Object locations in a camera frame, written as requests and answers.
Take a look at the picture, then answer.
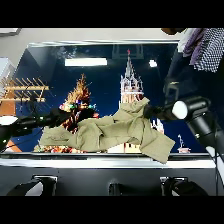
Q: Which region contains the purple garment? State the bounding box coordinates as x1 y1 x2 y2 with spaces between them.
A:
182 27 208 67

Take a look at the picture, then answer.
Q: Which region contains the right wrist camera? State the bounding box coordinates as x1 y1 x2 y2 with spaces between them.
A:
163 78 182 105

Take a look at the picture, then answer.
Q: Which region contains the brown clothes hanger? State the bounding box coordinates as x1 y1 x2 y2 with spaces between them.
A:
160 27 188 36

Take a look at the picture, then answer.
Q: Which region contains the olive green garment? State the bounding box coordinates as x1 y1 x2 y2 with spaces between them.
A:
38 96 176 165

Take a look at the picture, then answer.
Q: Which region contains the silver frame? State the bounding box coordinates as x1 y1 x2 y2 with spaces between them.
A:
0 151 224 197

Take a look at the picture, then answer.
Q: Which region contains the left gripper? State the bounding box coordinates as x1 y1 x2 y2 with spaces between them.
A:
49 107 81 128

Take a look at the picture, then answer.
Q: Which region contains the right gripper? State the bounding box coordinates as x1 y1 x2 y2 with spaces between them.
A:
143 103 175 122

